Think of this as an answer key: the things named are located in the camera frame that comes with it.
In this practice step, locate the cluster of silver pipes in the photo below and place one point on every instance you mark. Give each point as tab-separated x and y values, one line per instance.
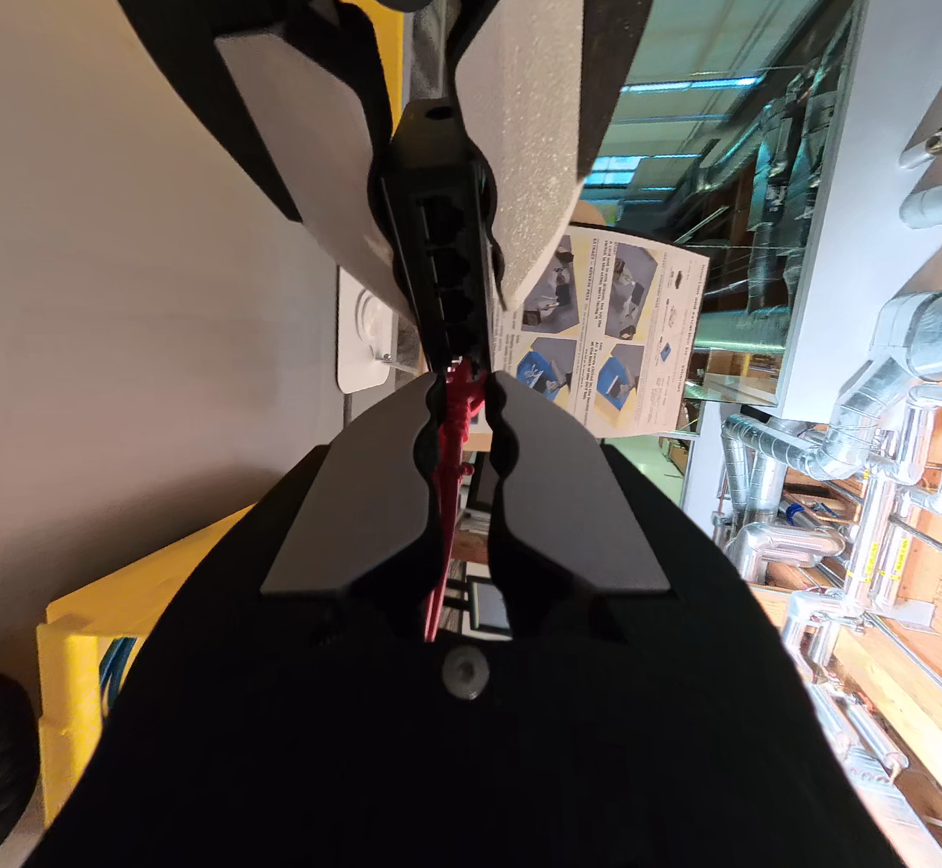
831	456

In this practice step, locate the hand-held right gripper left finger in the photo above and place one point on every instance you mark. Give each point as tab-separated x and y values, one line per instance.
346	507

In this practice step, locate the yellow plastic bin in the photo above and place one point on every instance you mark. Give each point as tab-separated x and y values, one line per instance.
394	59
73	662

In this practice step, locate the wooden display board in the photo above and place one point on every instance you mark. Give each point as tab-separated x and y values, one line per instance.
589	215

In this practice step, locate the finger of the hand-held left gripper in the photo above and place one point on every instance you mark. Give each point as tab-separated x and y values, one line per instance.
309	132
537	110

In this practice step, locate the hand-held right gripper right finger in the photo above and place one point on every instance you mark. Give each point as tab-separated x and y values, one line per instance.
574	507

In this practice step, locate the black monitor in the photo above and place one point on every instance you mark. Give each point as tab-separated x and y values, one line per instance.
491	607

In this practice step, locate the printed instruction sheet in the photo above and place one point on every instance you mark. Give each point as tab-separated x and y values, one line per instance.
625	338

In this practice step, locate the white stand base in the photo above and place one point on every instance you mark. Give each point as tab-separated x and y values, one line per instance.
357	353

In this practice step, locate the black ethernet switch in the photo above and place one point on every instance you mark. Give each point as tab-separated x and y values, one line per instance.
441	235

